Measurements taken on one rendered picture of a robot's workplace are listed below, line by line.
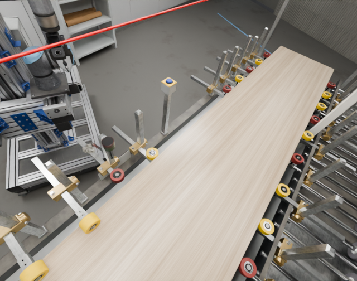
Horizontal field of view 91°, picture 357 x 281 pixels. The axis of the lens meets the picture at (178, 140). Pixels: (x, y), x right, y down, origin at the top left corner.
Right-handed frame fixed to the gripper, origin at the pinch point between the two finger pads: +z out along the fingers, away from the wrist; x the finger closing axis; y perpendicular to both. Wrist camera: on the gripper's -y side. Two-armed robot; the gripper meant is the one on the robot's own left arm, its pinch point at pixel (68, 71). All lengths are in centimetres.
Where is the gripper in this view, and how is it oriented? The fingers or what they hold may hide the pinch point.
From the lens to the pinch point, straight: 110.5
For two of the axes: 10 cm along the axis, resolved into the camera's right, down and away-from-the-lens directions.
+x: -8.9, 2.9, -3.5
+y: -4.4, -7.6, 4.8
